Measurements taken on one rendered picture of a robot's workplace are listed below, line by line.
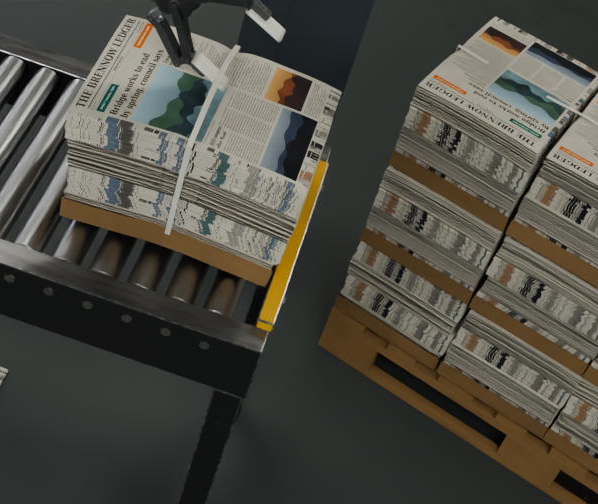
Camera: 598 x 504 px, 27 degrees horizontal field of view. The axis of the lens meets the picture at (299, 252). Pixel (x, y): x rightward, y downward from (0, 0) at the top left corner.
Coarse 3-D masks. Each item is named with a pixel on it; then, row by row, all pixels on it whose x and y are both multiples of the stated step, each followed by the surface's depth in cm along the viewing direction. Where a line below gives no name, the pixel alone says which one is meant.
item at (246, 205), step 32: (256, 64) 209; (256, 96) 203; (288, 96) 205; (320, 96) 208; (224, 128) 195; (256, 128) 198; (288, 128) 200; (320, 128) 202; (224, 160) 190; (256, 160) 192; (288, 160) 195; (224, 192) 195; (256, 192) 193; (288, 192) 192; (192, 224) 201; (224, 224) 200; (256, 224) 198; (288, 224) 196; (256, 256) 203
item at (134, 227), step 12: (72, 204) 204; (84, 204) 203; (72, 216) 205; (84, 216) 205; (96, 216) 204; (108, 216) 203; (120, 216) 203; (108, 228) 205; (120, 228) 205; (132, 228) 204; (144, 228) 204
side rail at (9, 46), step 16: (0, 48) 233; (16, 48) 234; (32, 48) 235; (32, 64) 233; (48, 64) 233; (64, 64) 234; (80, 64) 236; (64, 80) 234; (16, 96) 239; (48, 112) 240
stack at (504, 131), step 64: (448, 64) 261; (512, 64) 267; (576, 64) 273; (448, 128) 255; (512, 128) 251; (576, 128) 256; (384, 192) 273; (512, 192) 256; (576, 192) 248; (384, 256) 284; (448, 256) 274; (512, 256) 264; (576, 256) 256; (384, 320) 294; (448, 320) 284; (576, 320) 263; (384, 384) 305; (448, 384) 294; (512, 384) 283; (576, 384) 273; (512, 448) 293
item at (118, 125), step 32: (128, 32) 207; (96, 64) 200; (128, 64) 201; (160, 64) 203; (96, 96) 194; (128, 96) 196; (160, 96) 197; (64, 128) 193; (96, 128) 192; (128, 128) 190; (160, 128) 192; (96, 160) 196; (128, 160) 195; (160, 160) 193; (64, 192) 203; (96, 192) 202; (128, 192) 200
